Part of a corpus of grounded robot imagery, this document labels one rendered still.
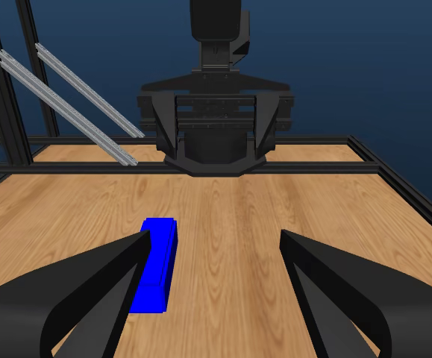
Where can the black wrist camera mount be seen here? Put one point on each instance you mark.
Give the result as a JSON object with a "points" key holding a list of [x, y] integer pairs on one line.
{"points": [[215, 22]]}

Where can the black table frame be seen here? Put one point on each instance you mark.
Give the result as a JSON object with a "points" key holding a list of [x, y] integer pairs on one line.
{"points": [[312, 168]]}

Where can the silver aluminium rail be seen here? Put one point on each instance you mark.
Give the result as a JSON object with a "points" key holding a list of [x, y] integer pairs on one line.
{"points": [[89, 89], [66, 108]]}

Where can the blue hollow block socket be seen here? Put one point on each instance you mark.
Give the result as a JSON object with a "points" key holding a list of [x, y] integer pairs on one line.
{"points": [[159, 253]]}

